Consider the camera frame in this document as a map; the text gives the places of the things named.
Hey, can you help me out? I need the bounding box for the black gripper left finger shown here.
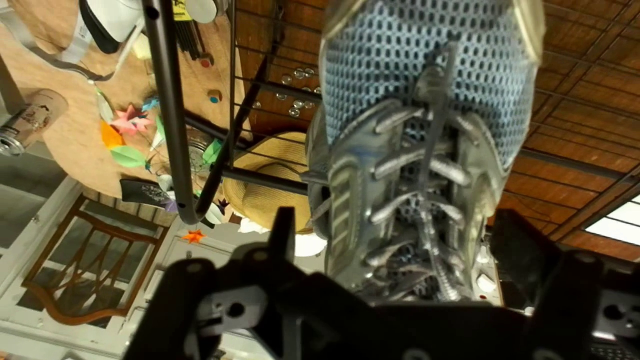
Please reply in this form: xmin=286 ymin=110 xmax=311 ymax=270
xmin=268 ymin=205 xmax=299 ymax=266

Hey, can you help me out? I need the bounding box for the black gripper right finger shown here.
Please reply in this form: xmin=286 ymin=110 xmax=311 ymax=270
xmin=489 ymin=208 xmax=564 ymax=316

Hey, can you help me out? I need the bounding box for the grey blue running shoe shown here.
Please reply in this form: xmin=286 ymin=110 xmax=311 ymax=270
xmin=304 ymin=0 xmax=547 ymax=313

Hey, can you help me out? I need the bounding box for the clear glass pebble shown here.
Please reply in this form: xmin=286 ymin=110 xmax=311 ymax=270
xmin=292 ymin=64 xmax=319 ymax=82
xmin=284 ymin=98 xmax=317 ymax=121

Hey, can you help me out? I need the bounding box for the green paper leaf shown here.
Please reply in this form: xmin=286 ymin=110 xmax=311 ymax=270
xmin=109 ymin=144 xmax=153 ymax=173

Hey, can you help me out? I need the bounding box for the pink paper flower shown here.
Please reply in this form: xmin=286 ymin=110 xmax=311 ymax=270
xmin=109 ymin=102 xmax=153 ymax=140

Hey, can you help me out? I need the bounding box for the orange paper leaf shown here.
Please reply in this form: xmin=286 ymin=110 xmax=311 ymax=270
xmin=99 ymin=118 xmax=129 ymax=151

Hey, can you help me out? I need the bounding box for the ornate wooden chair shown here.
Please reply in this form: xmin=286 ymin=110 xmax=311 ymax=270
xmin=19 ymin=192 xmax=175 ymax=329

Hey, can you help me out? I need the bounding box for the black device yellow label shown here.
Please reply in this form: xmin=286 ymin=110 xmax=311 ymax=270
xmin=171 ymin=0 xmax=216 ymax=69

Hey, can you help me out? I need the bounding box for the tan towel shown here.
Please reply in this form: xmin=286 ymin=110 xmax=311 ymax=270
xmin=0 ymin=0 xmax=237 ymax=202

